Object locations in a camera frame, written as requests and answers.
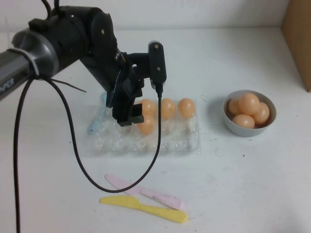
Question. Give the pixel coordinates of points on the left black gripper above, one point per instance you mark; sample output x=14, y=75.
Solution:
x=126, y=97

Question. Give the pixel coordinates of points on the orange egg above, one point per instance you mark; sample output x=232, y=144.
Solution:
x=168, y=108
x=232, y=107
x=186, y=108
x=248, y=104
x=262, y=113
x=149, y=106
x=147, y=126
x=243, y=121

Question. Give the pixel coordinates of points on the clear plastic egg tray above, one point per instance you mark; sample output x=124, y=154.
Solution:
x=175, y=143

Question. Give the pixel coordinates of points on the brown cardboard box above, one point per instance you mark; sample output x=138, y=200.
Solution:
x=298, y=43

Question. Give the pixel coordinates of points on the black zip tie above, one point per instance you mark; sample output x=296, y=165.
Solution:
x=70, y=86

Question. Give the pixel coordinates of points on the pink plastic knife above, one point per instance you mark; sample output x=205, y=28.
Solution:
x=155, y=195

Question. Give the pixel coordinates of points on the yellow plastic knife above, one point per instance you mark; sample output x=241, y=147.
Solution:
x=126, y=202

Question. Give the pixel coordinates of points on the white zip tie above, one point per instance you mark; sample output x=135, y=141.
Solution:
x=31, y=63

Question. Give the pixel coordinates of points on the grey round bowl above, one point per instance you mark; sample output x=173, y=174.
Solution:
x=247, y=133

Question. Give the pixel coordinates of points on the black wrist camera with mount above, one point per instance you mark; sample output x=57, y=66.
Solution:
x=158, y=60

